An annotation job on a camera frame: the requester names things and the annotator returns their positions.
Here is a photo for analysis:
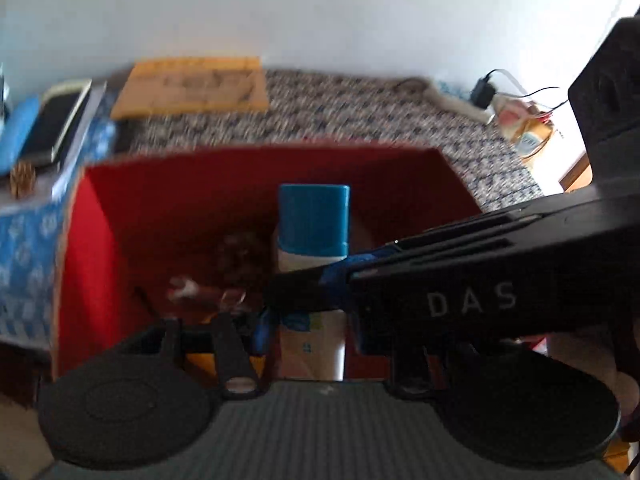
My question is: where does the black charger plug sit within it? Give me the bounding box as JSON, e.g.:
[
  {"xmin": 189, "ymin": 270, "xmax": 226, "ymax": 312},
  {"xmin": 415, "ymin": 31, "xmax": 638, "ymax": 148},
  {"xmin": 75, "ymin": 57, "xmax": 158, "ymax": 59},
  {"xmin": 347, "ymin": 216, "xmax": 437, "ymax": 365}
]
[{"xmin": 469, "ymin": 76, "xmax": 497, "ymax": 109}]

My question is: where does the yellow box with white label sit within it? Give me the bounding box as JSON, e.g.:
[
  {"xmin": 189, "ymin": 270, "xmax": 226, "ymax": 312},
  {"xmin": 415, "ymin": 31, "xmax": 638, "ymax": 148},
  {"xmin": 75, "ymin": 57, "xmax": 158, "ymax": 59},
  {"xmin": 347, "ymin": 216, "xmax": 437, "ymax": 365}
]
[{"xmin": 500, "ymin": 100, "xmax": 557, "ymax": 160}]

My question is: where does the black cable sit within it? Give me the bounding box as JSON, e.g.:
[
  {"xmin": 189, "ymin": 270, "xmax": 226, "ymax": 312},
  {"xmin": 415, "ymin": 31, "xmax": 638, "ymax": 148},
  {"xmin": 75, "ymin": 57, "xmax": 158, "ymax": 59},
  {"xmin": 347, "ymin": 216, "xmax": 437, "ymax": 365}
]
[{"xmin": 486, "ymin": 68, "xmax": 572, "ymax": 112}]

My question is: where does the brown wooden furniture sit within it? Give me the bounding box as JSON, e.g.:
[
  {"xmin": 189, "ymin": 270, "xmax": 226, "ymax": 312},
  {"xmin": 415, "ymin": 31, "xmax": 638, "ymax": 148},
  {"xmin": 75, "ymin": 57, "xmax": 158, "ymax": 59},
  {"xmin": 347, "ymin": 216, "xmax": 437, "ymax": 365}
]
[{"xmin": 556, "ymin": 151, "xmax": 594, "ymax": 195}]

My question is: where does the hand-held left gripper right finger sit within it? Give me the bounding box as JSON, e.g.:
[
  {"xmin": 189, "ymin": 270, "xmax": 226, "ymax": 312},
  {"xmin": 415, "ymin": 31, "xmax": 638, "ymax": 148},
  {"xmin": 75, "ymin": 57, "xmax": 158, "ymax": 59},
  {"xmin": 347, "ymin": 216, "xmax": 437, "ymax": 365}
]
[{"xmin": 352, "ymin": 327, "xmax": 451, "ymax": 401}]

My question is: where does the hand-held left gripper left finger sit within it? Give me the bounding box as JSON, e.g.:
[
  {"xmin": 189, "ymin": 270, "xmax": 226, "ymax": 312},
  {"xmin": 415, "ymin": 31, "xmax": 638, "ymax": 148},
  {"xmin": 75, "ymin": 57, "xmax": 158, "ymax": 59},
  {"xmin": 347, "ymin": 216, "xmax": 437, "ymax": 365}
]
[{"xmin": 159, "ymin": 309, "xmax": 280, "ymax": 402}]

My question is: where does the white bottle with blue cap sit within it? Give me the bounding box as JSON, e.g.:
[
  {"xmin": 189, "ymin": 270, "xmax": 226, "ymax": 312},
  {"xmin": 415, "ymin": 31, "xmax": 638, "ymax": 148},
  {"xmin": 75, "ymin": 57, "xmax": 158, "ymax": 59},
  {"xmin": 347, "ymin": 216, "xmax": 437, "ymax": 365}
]
[{"xmin": 272, "ymin": 183, "xmax": 352, "ymax": 382}]

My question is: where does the red cardboard box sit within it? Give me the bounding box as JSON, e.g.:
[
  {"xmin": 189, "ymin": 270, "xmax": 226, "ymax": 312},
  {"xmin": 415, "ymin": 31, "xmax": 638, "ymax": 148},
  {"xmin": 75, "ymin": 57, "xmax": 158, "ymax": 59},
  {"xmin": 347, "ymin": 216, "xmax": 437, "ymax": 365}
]
[{"xmin": 51, "ymin": 143, "xmax": 483, "ymax": 383}]

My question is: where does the blue patterned cloth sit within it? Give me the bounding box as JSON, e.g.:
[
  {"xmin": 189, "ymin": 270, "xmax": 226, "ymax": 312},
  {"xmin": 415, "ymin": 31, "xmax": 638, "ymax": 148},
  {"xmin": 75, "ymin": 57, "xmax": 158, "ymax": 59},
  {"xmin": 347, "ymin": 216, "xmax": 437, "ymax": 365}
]
[{"xmin": 0, "ymin": 81, "xmax": 119, "ymax": 347}]

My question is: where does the smartphone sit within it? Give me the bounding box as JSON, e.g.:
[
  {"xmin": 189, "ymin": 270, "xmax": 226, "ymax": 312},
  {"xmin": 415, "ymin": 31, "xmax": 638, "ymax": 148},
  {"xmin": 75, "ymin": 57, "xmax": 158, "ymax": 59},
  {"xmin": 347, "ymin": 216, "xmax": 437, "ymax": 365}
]
[{"xmin": 21, "ymin": 79, "xmax": 94, "ymax": 167}]

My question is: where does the white power strip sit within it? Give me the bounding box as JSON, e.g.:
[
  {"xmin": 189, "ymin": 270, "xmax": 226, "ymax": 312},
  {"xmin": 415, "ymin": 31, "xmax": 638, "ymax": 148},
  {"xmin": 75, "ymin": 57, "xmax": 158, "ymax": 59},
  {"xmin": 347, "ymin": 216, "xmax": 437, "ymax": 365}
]
[{"xmin": 429, "ymin": 79, "xmax": 502, "ymax": 125}]

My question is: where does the pine cone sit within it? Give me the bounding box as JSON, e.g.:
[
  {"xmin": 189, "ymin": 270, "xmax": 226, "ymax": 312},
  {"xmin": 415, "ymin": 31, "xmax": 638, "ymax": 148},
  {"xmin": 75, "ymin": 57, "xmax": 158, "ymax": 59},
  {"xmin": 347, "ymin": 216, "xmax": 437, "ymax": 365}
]
[{"xmin": 9, "ymin": 162, "xmax": 37, "ymax": 199}]

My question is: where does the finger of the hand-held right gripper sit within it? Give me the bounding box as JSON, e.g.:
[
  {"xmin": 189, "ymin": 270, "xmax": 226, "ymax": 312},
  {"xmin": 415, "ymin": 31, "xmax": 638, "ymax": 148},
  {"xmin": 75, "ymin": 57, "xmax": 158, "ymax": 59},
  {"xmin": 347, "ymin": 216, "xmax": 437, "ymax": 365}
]
[{"xmin": 265, "ymin": 244, "xmax": 401, "ymax": 313}]

